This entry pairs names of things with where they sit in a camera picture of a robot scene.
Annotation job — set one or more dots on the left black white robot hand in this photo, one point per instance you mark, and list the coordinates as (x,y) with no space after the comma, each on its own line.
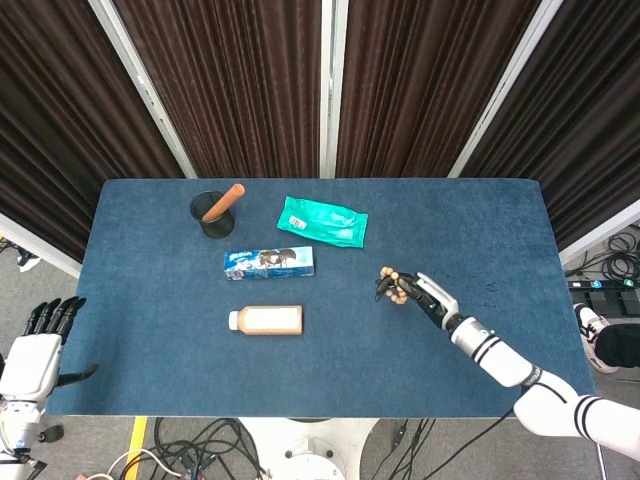
(30,365)

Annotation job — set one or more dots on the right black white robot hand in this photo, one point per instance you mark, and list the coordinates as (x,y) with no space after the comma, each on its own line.
(435,295)

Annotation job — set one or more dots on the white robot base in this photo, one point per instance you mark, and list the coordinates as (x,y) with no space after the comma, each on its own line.
(310,450)

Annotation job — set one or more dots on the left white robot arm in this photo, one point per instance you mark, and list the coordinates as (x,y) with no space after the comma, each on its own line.
(20,425)

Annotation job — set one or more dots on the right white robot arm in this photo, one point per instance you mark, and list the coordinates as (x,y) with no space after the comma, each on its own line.
(500,360)

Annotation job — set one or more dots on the black white shoe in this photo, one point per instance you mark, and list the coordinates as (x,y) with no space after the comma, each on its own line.
(29,262)

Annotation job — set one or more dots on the blue table cloth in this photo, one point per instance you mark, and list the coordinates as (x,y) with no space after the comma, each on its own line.
(350,370)

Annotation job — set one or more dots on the yellow floor tape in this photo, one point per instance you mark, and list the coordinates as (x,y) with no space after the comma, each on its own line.
(137,440)

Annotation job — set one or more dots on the green plastic snack packet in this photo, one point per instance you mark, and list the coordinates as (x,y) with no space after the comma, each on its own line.
(325,222)

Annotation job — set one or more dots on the white sneaker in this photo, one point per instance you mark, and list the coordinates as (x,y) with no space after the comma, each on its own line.
(590,325)

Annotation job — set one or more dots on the black power strip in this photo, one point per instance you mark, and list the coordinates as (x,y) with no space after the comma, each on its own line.
(600,285)

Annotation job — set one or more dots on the blue cookie box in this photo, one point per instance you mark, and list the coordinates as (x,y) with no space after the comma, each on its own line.
(270,271)

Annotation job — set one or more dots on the orange drink bottle white cap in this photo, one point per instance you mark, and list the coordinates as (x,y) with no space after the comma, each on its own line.
(270,320)

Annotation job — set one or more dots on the black foot pedal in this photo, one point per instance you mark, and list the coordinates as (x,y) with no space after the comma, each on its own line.
(612,302)

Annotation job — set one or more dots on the black trouser leg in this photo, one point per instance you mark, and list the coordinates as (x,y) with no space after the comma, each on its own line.
(622,345)

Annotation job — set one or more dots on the brown pleated curtain panel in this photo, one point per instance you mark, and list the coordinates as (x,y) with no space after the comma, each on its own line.
(240,90)
(425,90)
(590,125)
(50,125)

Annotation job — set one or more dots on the black mesh pen holder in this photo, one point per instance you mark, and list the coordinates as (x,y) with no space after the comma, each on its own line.
(220,227)

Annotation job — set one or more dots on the orange stick in cup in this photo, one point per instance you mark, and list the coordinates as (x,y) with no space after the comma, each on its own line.
(225,200)

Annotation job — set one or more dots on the white partition frame post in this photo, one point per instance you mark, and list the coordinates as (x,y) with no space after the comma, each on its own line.
(145,95)
(333,90)
(500,90)

